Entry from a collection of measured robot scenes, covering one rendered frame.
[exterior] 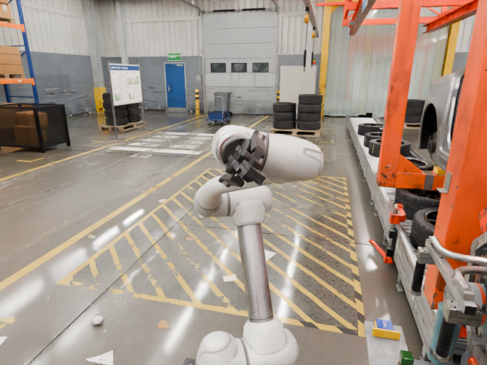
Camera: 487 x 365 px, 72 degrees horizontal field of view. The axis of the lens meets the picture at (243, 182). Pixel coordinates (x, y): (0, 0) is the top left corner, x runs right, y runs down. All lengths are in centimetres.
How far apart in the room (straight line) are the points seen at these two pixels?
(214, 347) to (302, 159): 79
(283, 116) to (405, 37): 632
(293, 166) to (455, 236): 110
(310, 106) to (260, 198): 810
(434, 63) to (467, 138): 1286
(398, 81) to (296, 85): 877
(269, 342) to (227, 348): 16
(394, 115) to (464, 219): 194
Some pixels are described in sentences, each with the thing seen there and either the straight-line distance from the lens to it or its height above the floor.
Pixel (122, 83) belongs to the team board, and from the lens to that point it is 975.
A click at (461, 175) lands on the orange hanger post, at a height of 120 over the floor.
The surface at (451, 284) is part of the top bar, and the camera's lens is 128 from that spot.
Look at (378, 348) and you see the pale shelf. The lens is 176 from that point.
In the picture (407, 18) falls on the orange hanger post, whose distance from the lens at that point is 355.
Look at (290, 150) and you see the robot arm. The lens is 82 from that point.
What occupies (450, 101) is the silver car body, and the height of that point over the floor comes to 137.
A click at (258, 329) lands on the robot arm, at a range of 138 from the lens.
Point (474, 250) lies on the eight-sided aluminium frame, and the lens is 164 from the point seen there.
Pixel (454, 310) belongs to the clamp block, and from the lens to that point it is 122.
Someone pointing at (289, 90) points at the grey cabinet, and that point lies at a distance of 1214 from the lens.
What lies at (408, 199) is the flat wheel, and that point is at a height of 46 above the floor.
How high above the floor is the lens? 160
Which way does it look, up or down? 18 degrees down
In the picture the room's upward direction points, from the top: straight up
